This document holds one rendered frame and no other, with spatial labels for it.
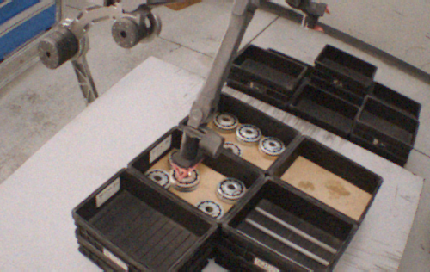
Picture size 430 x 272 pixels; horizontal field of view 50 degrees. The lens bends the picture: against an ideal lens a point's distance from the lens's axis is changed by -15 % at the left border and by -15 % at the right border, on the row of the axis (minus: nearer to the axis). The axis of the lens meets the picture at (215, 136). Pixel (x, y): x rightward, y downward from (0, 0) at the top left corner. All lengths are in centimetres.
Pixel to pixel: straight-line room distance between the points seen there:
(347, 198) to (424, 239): 134
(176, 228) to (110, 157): 55
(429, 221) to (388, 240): 129
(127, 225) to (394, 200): 119
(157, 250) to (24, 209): 60
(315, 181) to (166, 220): 62
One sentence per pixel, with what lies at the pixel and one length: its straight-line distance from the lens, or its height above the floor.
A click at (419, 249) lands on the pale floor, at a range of 322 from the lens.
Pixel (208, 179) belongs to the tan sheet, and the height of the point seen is 83.
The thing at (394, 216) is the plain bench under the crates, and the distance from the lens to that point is 227.
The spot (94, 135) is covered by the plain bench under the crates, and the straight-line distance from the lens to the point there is 230.
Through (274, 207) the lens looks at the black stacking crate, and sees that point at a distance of 192.
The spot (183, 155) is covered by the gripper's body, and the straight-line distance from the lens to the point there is 169.
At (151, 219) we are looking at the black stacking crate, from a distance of 181.
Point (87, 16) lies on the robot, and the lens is 243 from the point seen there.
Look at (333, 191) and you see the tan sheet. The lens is 205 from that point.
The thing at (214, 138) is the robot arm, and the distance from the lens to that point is 161.
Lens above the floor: 223
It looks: 41 degrees down
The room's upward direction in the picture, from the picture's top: 10 degrees clockwise
